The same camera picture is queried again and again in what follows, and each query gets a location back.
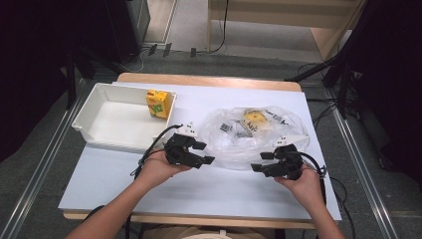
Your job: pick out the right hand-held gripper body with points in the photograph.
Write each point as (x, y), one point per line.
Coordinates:
(288, 164)

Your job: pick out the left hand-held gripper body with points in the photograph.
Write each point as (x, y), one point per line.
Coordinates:
(179, 151)

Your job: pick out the clear plastic bag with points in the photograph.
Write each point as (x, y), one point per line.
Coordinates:
(229, 152)

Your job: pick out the yellow snack packet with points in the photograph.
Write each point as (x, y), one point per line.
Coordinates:
(158, 103)

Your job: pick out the white plastic bin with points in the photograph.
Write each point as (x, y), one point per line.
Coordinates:
(122, 126)

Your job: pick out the person's right hand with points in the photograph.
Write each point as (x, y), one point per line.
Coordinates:
(308, 187)

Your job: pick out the person's left hand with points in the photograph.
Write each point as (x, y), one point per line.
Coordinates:
(154, 172)

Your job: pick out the white table cover sheet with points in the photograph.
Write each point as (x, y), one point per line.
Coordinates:
(215, 192)

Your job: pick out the yellow flat packet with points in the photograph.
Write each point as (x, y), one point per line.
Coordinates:
(256, 119)

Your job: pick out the wooden table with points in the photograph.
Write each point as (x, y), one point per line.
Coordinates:
(199, 79)

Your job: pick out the white rounded object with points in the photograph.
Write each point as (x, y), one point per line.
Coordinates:
(212, 236)

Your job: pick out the person's beige trousers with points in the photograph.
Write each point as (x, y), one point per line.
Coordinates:
(166, 232)

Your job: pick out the black tripod stand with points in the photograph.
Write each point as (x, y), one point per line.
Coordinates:
(343, 86)

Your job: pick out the black metal stand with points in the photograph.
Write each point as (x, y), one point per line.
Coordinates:
(70, 83)

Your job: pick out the black cabinet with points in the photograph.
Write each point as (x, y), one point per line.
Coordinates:
(116, 30)

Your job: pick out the light wooden shelf unit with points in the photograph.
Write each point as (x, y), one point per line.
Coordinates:
(265, 13)

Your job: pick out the dark curtain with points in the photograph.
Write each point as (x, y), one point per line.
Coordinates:
(26, 66)
(394, 66)

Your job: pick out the aluminium floor rail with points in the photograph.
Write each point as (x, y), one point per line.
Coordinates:
(36, 172)
(365, 179)

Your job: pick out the small black floor bracket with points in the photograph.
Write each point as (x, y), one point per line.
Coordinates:
(167, 49)
(193, 52)
(152, 49)

